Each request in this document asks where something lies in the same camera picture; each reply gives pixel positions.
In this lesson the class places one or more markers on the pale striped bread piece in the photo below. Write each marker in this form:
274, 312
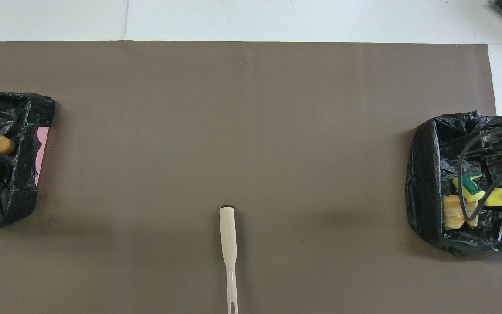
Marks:
452, 212
472, 216

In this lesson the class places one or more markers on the beige hand brush black bristles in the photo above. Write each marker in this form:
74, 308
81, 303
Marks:
228, 235

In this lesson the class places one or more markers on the black bag lined bin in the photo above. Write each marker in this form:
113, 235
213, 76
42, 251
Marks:
425, 174

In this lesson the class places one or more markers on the pink bin with black bag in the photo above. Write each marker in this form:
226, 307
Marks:
20, 122

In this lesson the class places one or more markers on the brown table mat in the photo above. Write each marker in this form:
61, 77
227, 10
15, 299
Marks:
233, 131

